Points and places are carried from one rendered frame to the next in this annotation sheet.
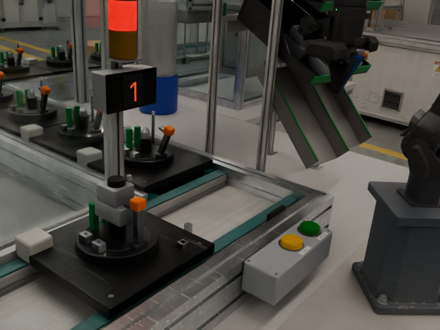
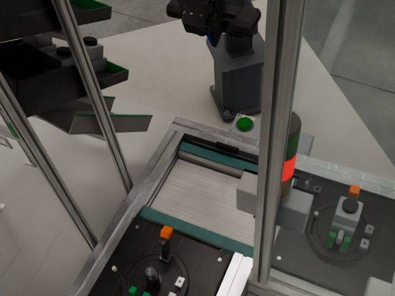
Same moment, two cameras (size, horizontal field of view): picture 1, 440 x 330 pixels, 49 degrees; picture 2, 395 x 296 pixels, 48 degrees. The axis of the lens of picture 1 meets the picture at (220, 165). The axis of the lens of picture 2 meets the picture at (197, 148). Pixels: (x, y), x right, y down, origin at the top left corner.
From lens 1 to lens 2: 1.25 m
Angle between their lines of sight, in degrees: 76
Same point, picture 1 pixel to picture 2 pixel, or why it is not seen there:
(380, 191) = (237, 66)
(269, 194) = (169, 167)
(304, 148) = (140, 122)
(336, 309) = not seen: hidden behind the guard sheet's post
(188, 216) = (228, 223)
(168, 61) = not seen: outside the picture
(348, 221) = (153, 127)
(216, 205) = (197, 208)
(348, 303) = not seen: hidden behind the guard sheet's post
